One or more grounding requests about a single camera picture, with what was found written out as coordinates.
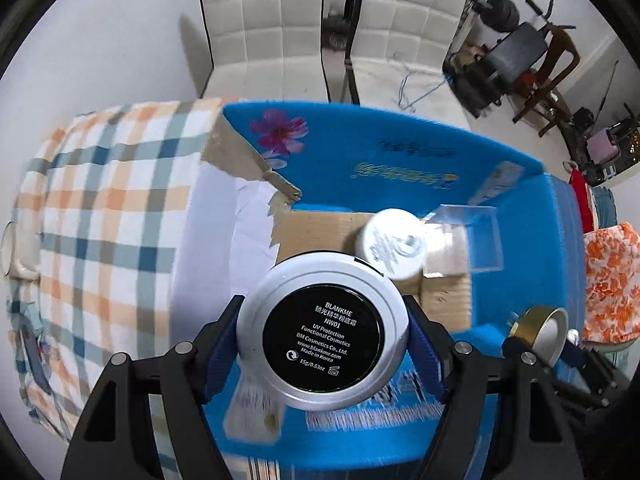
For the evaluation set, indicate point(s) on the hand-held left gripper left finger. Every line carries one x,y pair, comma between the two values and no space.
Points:
220,360

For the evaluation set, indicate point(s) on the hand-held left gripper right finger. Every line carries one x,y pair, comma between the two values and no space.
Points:
426,360

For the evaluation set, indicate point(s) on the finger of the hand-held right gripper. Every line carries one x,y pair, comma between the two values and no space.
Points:
575,349

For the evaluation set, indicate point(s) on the gold rimmed round jar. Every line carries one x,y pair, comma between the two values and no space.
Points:
542,327

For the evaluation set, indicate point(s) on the white round compact black label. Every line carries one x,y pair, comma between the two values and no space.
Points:
322,334

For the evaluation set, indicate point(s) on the blue cardboard box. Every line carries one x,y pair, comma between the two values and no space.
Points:
500,195

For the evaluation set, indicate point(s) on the orange floral cloth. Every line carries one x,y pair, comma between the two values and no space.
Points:
612,280

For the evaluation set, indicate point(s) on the white round jar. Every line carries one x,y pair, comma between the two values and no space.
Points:
392,251

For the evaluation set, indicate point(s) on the clear plastic box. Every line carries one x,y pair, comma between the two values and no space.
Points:
472,240

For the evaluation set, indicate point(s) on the blue towel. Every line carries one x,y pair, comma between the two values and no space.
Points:
605,207

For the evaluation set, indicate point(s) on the red cloth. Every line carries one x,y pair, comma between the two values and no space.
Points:
581,197

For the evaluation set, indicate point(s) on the dark flat object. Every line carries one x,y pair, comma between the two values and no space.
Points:
36,357

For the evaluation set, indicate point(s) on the checked tablecloth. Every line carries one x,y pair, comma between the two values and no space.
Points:
100,210

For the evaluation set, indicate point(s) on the pink suitcase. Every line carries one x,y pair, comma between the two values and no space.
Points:
602,147

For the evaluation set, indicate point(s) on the brown wooden chair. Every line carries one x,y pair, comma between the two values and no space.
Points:
557,77

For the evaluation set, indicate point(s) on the black weight bench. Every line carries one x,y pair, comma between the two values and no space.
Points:
515,50

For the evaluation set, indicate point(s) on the white padded chair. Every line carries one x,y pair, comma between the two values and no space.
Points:
265,25
410,40

